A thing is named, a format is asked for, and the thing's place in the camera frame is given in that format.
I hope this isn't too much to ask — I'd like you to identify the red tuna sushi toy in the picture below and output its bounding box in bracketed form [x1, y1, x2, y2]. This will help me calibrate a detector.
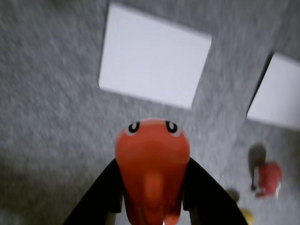
[250, 161, 283, 199]

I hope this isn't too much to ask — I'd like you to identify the yellow egg sushi toy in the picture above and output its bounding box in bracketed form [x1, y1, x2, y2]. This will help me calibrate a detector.
[239, 208, 255, 225]

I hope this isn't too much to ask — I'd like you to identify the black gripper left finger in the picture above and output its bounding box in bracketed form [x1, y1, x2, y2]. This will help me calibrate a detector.
[63, 158, 124, 225]

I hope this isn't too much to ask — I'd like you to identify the white card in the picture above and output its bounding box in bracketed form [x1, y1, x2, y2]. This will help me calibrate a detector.
[246, 52, 300, 129]
[97, 2, 213, 110]

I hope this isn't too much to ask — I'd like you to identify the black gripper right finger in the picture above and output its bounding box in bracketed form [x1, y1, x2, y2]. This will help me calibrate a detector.
[182, 156, 249, 225]

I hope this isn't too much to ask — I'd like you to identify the orange shrimp sushi toy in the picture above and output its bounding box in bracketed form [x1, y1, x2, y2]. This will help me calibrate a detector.
[115, 118, 190, 225]

